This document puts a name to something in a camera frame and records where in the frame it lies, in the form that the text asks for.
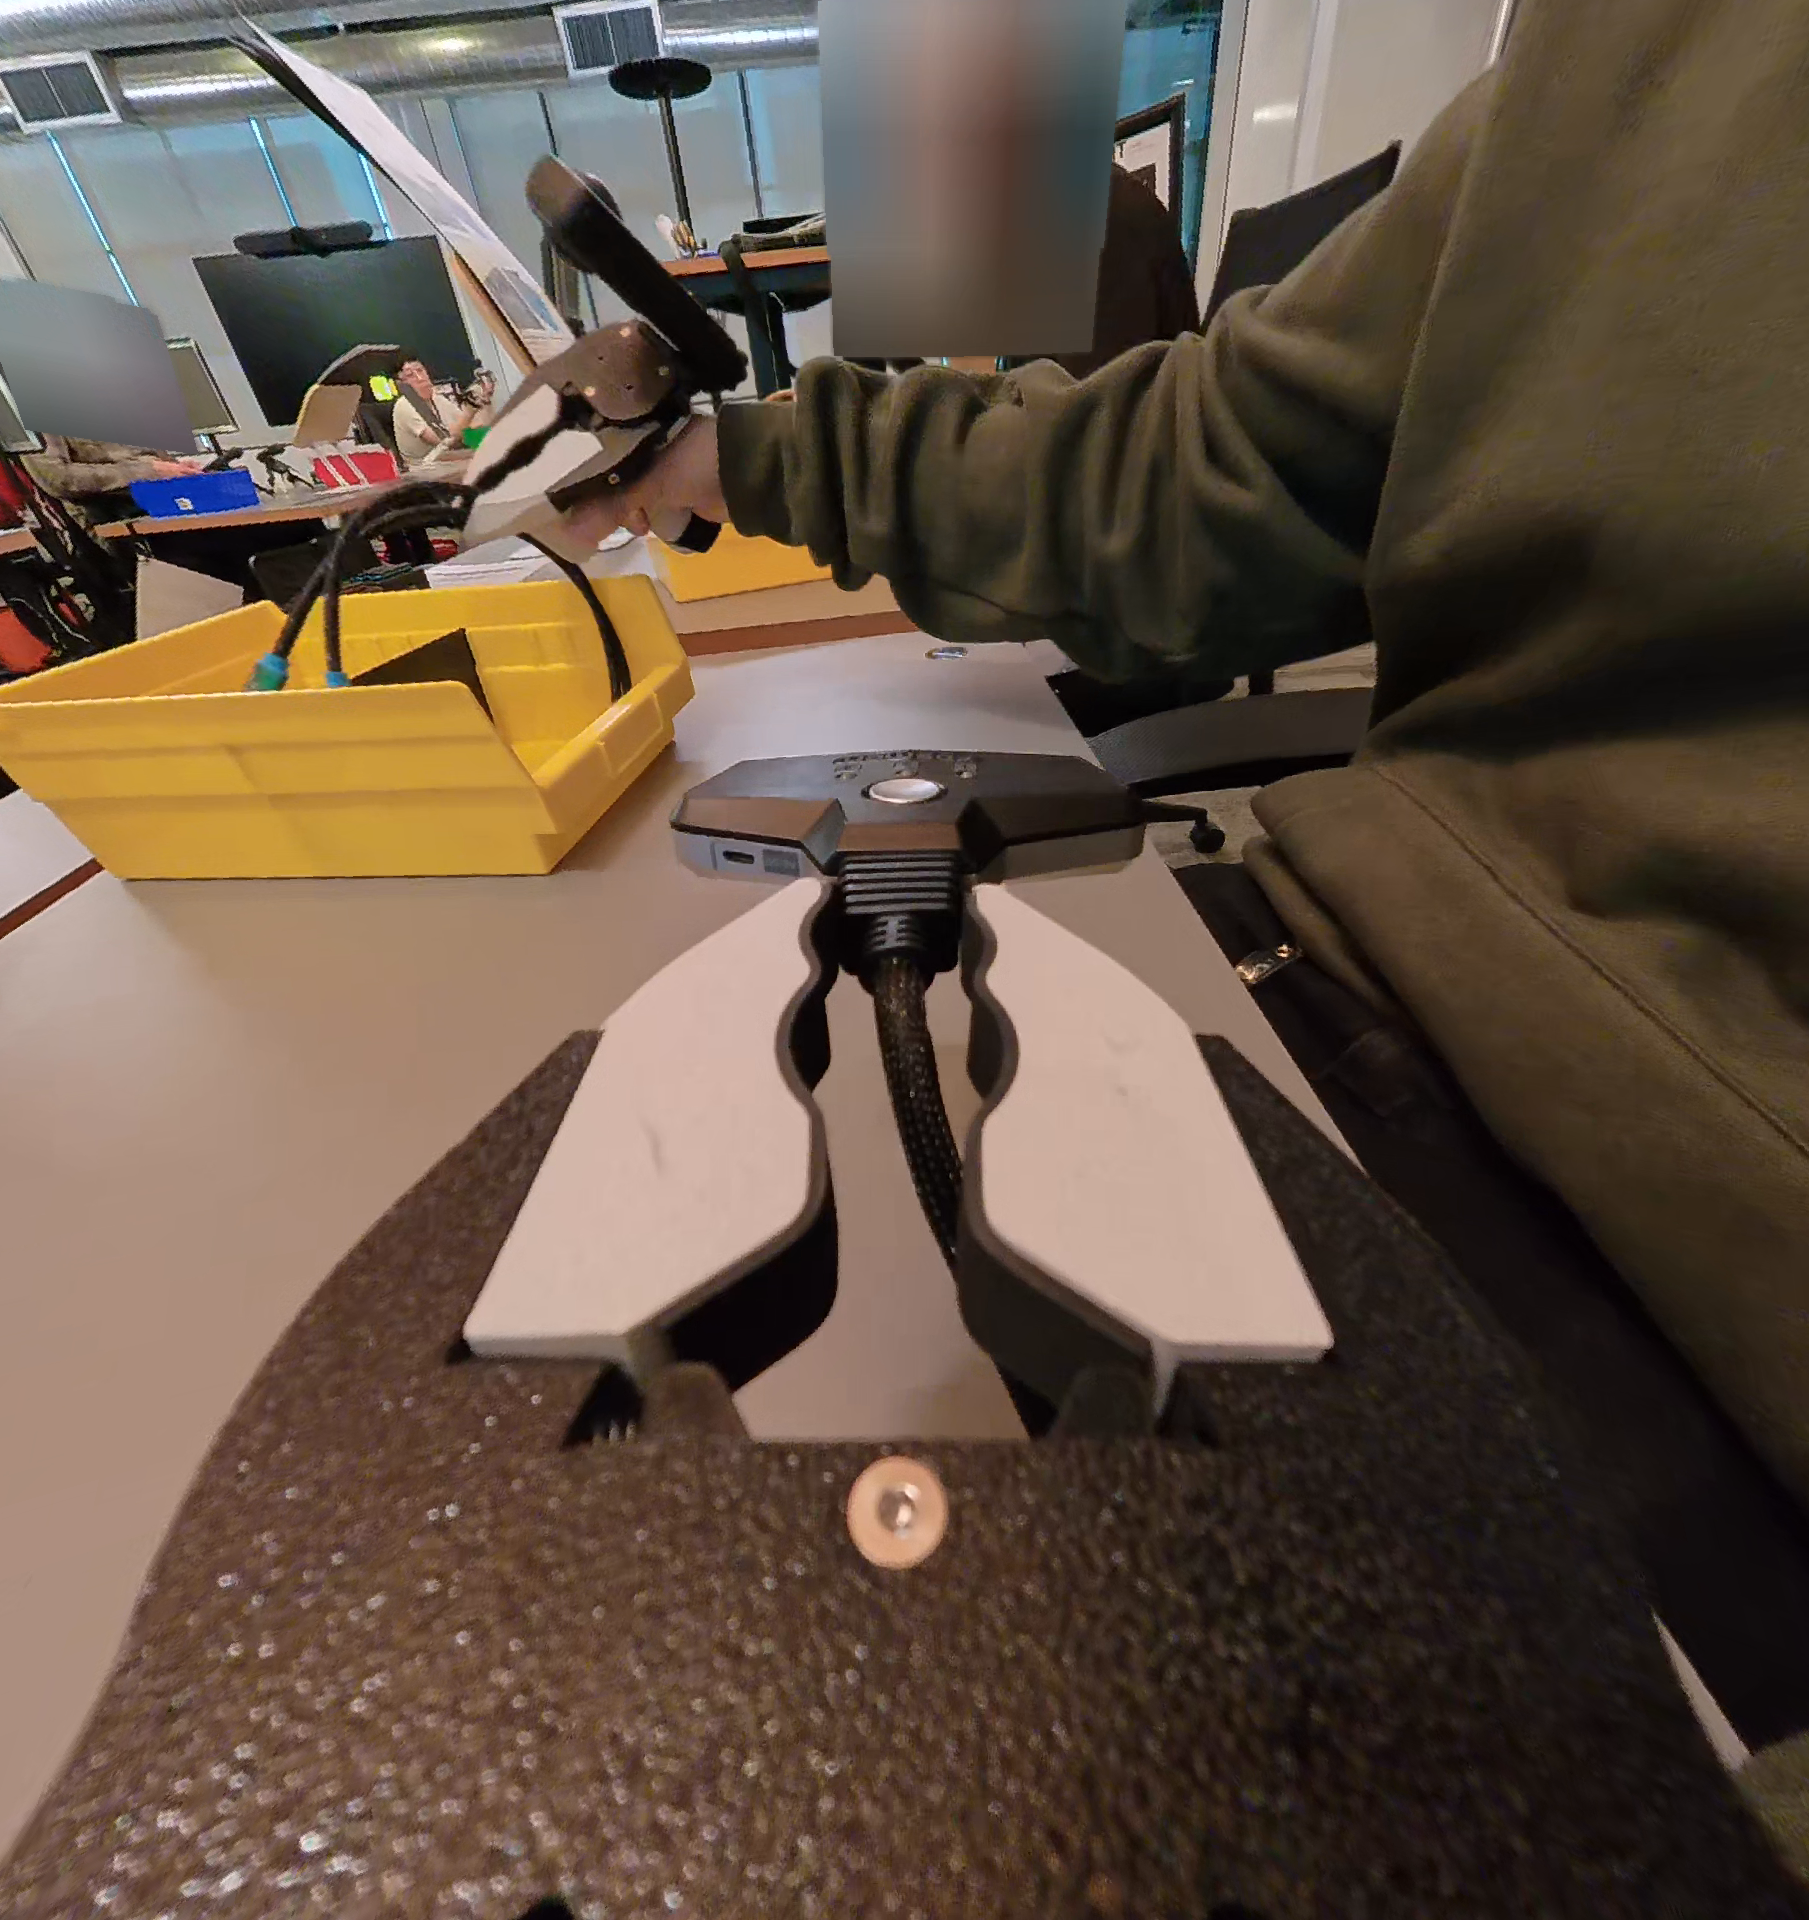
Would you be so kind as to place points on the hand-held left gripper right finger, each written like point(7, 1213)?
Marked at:
point(1141, 1169)

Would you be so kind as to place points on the instruction sheet stand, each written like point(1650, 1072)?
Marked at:
point(394, 152)

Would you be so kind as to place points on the small red bin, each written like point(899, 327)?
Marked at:
point(350, 464)

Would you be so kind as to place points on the black HDMI switch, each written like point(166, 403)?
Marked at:
point(1053, 810)

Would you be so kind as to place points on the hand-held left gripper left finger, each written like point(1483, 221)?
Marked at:
point(666, 1169)

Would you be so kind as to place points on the black disc-topped pole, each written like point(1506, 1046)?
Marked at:
point(666, 91)

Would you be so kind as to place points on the black office chair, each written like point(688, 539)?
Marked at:
point(1291, 241)
point(1234, 735)

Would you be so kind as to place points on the olive green hoodie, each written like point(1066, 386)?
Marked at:
point(1592, 600)

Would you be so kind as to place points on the person's black pants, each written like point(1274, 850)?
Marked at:
point(1476, 1199)

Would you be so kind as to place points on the black monitor screen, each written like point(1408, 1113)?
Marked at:
point(302, 317)

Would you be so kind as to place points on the black video bar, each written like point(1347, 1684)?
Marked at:
point(302, 241)

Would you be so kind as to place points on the wooden work desk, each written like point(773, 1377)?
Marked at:
point(245, 519)

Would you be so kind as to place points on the person's right hand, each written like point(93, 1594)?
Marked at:
point(674, 487)

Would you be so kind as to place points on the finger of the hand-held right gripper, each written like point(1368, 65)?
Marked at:
point(525, 501)
point(525, 425)

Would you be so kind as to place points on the ceiling air vent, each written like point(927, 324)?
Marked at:
point(49, 94)
point(606, 33)

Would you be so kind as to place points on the yellow plastic bin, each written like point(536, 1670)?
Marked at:
point(322, 795)
point(739, 568)

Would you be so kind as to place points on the grey desk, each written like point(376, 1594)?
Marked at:
point(245, 1051)

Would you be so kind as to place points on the small blue bin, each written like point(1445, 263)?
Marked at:
point(195, 494)

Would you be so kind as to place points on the person's right forearm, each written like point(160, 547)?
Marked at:
point(1066, 496)

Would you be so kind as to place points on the raised wooden desk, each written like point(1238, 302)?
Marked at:
point(762, 263)

